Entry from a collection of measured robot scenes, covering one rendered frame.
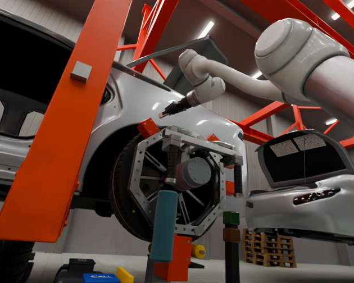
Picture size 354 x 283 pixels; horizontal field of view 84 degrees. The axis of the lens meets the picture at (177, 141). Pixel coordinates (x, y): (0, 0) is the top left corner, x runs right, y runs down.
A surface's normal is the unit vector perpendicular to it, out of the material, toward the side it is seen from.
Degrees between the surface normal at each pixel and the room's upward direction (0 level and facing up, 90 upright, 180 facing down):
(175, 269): 90
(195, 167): 90
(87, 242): 90
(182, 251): 90
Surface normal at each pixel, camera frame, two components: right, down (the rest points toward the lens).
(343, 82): -0.83, -0.27
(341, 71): -0.64, -0.47
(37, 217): 0.46, -0.34
